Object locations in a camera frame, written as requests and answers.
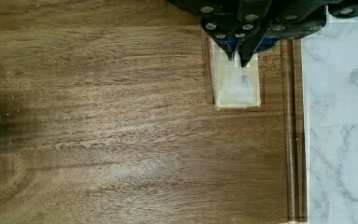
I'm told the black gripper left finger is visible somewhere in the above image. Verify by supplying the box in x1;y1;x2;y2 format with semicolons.
166;0;241;61

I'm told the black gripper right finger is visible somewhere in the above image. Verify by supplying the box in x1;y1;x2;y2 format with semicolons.
238;0;358;67

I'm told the translucent white plastic block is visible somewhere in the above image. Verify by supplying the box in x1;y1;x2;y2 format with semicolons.
208;38;261;109

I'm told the wooden cutting board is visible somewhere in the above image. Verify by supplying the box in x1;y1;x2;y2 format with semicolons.
0;0;299;224

